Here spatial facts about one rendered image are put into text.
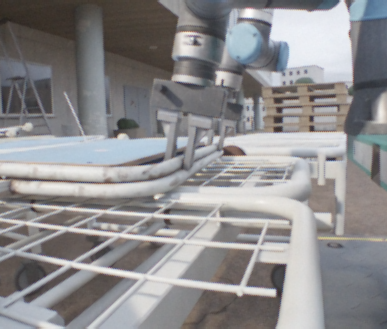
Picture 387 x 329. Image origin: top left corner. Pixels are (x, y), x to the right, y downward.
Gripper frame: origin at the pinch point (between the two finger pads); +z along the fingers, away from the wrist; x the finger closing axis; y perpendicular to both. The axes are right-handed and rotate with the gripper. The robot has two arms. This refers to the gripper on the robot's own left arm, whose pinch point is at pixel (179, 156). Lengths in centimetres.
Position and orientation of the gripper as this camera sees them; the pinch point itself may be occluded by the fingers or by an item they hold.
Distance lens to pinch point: 58.4
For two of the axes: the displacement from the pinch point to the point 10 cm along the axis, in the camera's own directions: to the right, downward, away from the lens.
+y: -2.3, 1.2, -9.7
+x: 9.6, 2.1, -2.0
